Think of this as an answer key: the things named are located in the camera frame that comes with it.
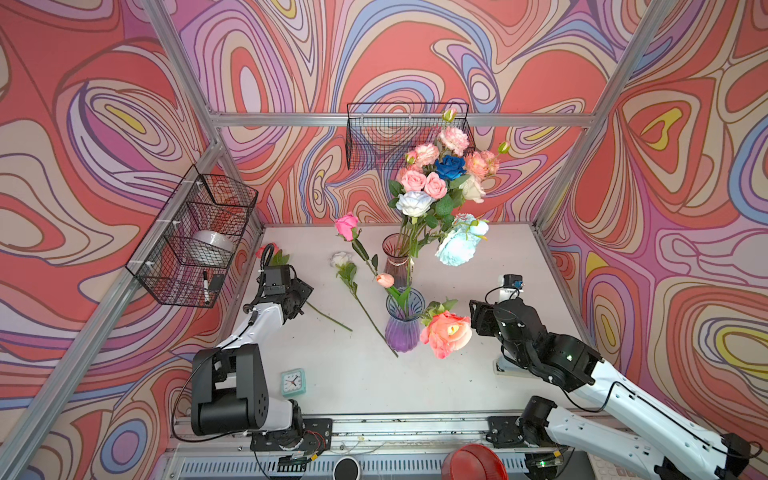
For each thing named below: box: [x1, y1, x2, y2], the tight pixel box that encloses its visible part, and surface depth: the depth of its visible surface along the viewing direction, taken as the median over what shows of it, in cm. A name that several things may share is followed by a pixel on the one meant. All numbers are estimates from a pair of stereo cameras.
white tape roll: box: [191, 230, 236, 257], surface depth 73 cm
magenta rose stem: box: [335, 213, 379, 275], surface depth 65 cm
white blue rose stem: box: [396, 191, 436, 301], surface depth 64 cm
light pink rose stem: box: [424, 171, 448, 200], surface depth 67 cm
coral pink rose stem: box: [414, 297, 473, 360], surface depth 48 cm
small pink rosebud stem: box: [401, 170, 427, 193], surface depth 66 cm
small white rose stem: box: [330, 251, 399, 358], surface depth 104 cm
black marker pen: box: [203, 270, 210, 305], surface depth 73 cm
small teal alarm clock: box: [280, 368, 307, 397], surface depth 82 cm
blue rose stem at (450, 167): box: [436, 155, 466, 181], surface depth 68 cm
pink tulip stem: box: [376, 273, 411, 311], surface depth 70 cm
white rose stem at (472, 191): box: [459, 174, 486, 204], surface depth 72 cm
